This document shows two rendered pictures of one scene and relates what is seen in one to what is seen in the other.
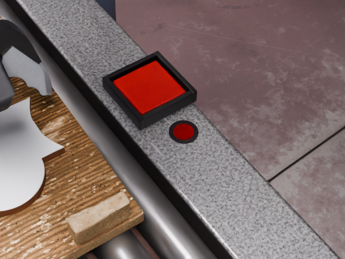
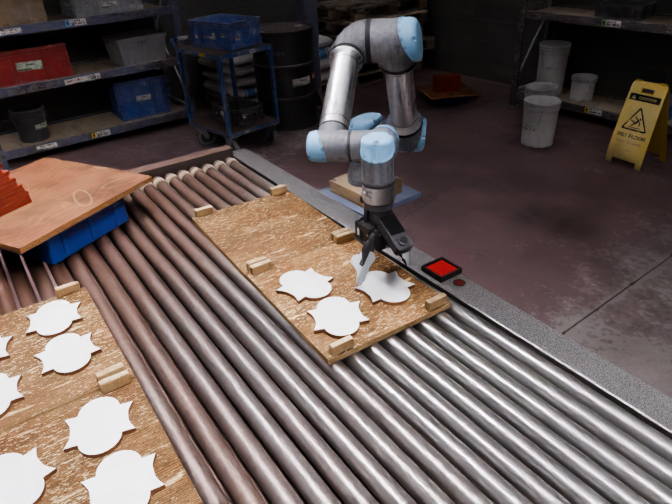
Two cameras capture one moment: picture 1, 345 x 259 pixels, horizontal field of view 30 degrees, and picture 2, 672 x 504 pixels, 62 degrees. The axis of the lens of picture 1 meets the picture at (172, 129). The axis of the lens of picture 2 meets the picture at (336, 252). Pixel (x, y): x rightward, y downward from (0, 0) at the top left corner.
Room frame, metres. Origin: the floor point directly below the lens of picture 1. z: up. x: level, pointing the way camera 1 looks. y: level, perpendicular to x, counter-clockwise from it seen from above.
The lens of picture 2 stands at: (-0.80, 0.20, 1.74)
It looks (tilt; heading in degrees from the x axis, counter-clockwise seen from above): 31 degrees down; 5
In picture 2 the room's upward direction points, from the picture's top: 3 degrees counter-clockwise
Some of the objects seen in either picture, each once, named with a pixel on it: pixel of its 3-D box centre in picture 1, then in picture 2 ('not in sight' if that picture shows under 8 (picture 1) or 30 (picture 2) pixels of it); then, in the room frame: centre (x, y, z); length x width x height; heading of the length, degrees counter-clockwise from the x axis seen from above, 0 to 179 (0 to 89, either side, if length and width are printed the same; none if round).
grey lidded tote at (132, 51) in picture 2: not in sight; (136, 47); (4.63, 2.43, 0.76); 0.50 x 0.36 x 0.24; 137
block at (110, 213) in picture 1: (100, 218); (436, 301); (0.30, 0.06, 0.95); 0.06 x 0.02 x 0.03; 126
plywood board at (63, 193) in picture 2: not in sight; (35, 197); (0.74, 1.26, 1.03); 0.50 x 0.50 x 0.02; 67
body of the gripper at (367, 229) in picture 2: not in sight; (377, 222); (0.39, 0.20, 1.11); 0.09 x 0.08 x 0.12; 36
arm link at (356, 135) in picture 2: not in sight; (375, 145); (0.49, 0.20, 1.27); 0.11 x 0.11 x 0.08; 83
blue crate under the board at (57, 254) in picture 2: not in sight; (55, 218); (0.71, 1.20, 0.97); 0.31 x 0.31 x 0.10; 67
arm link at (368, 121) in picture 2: not in sight; (367, 134); (1.09, 0.23, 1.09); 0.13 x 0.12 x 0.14; 83
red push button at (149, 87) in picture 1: (149, 90); (441, 269); (0.48, 0.03, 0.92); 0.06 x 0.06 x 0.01; 38
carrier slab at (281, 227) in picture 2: not in sight; (269, 228); (0.71, 0.53, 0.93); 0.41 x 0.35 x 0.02; 36
